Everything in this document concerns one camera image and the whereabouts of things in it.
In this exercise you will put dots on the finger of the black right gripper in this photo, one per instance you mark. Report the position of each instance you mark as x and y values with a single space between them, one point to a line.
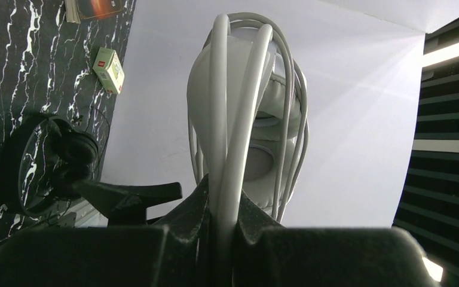
126 204

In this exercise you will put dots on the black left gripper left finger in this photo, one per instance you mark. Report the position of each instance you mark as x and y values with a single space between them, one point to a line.
170 252

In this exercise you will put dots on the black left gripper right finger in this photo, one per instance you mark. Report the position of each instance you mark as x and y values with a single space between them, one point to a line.
269 254

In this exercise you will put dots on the large white over-ear headphones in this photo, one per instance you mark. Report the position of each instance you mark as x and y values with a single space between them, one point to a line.
247 119

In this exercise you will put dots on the small white green box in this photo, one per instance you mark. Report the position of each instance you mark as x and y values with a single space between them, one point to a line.
109 71

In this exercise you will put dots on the orange brown paperback book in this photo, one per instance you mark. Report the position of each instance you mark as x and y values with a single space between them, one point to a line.
78 11

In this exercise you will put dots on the black wired headphones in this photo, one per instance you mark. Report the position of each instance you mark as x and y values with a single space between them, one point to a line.
41 160

